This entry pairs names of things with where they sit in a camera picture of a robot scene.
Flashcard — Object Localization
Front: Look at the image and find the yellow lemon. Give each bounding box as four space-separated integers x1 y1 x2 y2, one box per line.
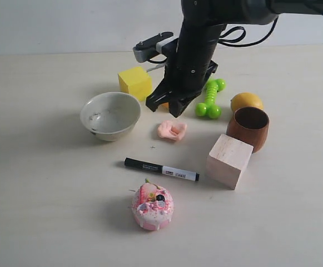
230 92 264 113

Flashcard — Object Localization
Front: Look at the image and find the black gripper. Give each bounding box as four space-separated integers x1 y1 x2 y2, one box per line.
146 24 225 117

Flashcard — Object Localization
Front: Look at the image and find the pink toy cake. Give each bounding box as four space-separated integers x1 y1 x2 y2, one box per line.
131 179 174 231

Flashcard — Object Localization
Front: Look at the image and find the brown wooden cup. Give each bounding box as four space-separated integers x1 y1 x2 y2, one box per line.
226 106 270 154

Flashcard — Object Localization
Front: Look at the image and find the pink squishy toy piece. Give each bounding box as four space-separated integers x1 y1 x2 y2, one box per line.
157 120 187 141

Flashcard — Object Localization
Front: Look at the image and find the green bone dog toy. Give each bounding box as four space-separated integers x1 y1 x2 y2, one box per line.
195 78 226 120

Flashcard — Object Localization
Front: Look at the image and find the yellow foam cube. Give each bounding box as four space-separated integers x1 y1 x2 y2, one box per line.
118 67 152 101

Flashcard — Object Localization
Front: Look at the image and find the grey ceramic bowl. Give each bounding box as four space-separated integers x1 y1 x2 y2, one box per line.
79 91 141 142

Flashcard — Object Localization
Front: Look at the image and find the black white marker pen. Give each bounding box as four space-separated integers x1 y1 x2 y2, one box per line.
124 157 200 182

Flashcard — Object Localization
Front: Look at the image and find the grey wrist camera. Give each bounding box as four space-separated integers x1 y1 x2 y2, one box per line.
133 32 178 63

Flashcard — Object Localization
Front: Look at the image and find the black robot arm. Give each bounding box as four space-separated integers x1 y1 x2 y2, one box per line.
133 1 323 117

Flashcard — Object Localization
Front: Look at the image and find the pale wooden cube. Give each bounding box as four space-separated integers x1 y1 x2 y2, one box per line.
205 133 254 190

